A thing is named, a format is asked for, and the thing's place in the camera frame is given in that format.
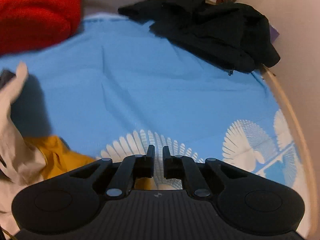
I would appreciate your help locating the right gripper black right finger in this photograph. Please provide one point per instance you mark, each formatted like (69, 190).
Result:
(185, 169)

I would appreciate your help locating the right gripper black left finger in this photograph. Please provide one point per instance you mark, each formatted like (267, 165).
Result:
(131, 168)

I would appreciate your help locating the beige and mustard hooded jacket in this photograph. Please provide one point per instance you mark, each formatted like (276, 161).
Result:
(27, 160)

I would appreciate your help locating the black jacket pile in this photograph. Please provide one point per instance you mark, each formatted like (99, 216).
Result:
(233, 36)

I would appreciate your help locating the blue white patterned bedsheet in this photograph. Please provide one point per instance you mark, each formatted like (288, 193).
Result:
(112, 90)

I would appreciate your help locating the red folded quilt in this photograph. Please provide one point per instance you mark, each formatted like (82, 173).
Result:
(37, 24)

